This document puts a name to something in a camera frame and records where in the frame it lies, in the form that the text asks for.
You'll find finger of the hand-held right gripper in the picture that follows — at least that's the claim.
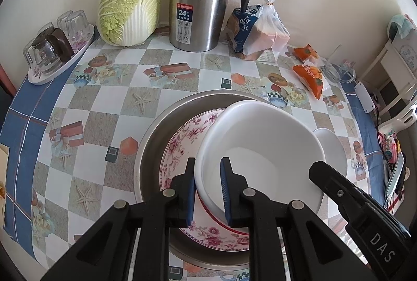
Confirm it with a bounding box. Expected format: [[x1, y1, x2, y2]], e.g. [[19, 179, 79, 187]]
[[309, 161, 369, 226]]

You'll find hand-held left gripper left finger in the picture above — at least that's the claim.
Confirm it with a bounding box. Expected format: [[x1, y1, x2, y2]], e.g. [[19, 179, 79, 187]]
[[39, 157, 197, 281]]

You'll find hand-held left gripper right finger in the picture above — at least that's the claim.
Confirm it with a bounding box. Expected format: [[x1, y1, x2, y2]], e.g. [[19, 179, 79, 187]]
[[220, 157, 369, 281]]

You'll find red-rimmed white bowl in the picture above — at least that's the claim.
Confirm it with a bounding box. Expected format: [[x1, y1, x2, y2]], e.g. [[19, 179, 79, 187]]
[[197, 189, 251, 230]]

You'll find pink floral plate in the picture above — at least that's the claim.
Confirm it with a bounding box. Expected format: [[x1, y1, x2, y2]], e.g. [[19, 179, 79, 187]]
[[159, 108, 251, 251]]

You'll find white square bowl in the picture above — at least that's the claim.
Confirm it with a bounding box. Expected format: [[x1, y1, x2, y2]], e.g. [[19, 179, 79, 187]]
[[195, 99, 327, 219]]

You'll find large steel basin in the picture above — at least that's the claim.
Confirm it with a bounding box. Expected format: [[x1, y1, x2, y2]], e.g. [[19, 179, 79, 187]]
[[133, 89, 287, 272]]

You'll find small white plate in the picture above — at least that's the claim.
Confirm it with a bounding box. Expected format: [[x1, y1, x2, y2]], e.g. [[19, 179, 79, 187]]
[[313, 127, 348, 175]]

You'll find pile of colourful trinkets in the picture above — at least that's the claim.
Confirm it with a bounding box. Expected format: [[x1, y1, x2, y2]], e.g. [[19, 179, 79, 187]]
[[379, 133, 410, 213]]

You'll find white plastic device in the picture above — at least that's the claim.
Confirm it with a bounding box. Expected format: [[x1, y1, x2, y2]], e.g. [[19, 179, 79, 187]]
[[354, 82, 375, 114]]

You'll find white plastic stool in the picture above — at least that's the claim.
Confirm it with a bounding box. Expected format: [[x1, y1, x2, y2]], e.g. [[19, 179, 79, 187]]
[[378, 104, 417, 139]]

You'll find orange snack packet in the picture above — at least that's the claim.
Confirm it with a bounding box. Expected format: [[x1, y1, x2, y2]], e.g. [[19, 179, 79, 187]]
[[292, 44, 321, 64], [292, 62, 324, 101]]

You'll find clear glass mug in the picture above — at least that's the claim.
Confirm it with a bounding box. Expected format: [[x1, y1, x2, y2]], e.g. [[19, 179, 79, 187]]
[[321, 45, 356, 85]]

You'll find white wooden shelf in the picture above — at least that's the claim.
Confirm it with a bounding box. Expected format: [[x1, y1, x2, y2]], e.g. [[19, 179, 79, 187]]
[[358, 39, 417, 119]]

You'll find bagged sliced bread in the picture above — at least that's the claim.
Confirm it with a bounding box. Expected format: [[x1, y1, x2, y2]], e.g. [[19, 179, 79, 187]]
[[226, 0, 298, 62]]

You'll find white oval tray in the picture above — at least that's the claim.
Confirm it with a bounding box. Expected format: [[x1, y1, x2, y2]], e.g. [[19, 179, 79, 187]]
[[27, 25, 96, 86]]

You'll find tan paper envelope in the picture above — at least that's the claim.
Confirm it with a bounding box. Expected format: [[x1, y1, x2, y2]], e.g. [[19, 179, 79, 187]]
[[0, 143, 10, 229]]

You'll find napa cabbage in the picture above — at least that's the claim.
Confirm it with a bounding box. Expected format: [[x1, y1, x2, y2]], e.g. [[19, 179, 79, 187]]
[[98, 0, 162, 47]]

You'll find clear drinking glass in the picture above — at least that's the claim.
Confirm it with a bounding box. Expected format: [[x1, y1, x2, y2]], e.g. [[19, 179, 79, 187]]
[[65, 10, 89, 42], [23, 39, 37, 68], [57, 10, 74, 29], [37, 22, 55, 37]]

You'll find pink chair back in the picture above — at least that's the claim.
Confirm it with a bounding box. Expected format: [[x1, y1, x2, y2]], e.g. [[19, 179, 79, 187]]
[[0, 63, 17, 98]]

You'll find black cable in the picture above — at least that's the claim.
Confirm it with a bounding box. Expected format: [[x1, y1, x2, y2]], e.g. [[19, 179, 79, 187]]
[[371, 99, 382, 140]]

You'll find glass teapot brown handle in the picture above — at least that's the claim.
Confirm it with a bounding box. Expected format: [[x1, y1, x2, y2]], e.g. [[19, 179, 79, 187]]
[[31, 28, 75, 74]]

